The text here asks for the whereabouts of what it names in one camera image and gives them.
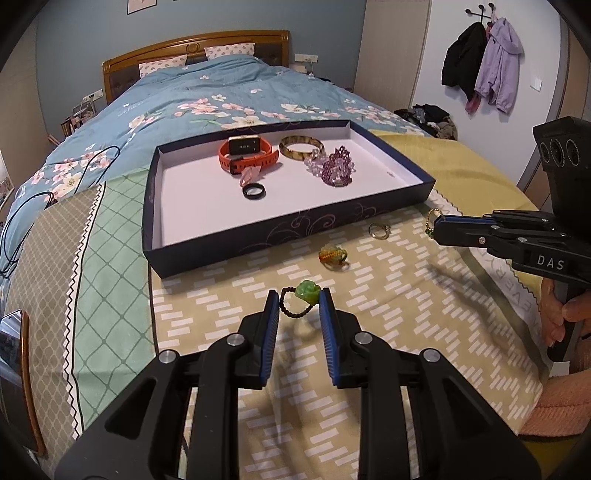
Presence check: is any white dotted pillow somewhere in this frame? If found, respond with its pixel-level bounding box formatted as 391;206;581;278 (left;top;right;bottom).
139;54;189;78
204;43;256;61

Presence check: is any blue floral duvet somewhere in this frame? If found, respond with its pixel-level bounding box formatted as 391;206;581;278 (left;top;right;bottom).
0;55;432;278

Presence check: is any pile of dark clothes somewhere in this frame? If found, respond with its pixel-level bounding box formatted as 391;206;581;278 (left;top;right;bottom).
393;104;459;141

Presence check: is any black coat rack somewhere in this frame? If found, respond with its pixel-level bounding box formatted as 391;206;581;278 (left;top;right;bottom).
464;2;497;24

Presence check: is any orange smartwatch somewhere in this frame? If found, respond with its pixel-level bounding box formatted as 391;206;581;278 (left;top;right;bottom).
218;135;281;175

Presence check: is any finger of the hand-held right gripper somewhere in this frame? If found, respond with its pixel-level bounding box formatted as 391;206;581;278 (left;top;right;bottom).
434;210;563;230
433;226;573;265

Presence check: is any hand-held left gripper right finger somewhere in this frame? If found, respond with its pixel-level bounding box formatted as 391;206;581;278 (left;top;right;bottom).
318;287;541;480

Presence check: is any patchwork yellow green blanket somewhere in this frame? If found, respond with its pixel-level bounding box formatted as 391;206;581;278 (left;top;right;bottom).
0;131;591;480

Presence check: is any person's right forearm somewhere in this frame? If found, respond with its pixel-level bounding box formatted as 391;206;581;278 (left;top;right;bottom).
519;339;591;437

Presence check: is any black cable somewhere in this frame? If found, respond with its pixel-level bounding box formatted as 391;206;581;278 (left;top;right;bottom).
0;147;121;278

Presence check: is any purple jacket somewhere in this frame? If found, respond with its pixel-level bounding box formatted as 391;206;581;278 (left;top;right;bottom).
475;17;525;114

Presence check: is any person's right hand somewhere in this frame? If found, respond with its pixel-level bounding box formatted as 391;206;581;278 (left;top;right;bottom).
540;279;591;348

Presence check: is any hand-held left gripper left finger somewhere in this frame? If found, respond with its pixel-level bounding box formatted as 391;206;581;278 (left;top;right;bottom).
54;290;281;480

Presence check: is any dark blue cardboard box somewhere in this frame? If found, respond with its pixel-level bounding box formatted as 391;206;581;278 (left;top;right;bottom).
142;119;435;279

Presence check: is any clear crystal bracelet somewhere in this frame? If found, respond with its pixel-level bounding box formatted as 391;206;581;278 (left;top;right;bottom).
304;148;329;176

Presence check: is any jade pendant cord bracelet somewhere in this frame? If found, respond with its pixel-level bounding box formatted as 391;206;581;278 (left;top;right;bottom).
279;280;321;319

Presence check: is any tortoiseshell bangle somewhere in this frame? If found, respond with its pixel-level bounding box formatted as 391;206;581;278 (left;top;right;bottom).
279;135;324;162

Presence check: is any cluttered bedside stand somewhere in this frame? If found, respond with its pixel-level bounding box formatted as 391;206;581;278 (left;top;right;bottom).
61;99;95;137

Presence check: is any wooden headboard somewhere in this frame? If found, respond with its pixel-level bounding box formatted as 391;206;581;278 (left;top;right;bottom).
102;30;291;104

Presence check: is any black jacket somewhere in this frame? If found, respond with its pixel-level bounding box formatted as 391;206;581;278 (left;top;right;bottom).
441;21;488;102

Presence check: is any purple beaded bracelet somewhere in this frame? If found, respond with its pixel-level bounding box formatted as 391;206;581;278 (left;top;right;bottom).
321;144;357;188

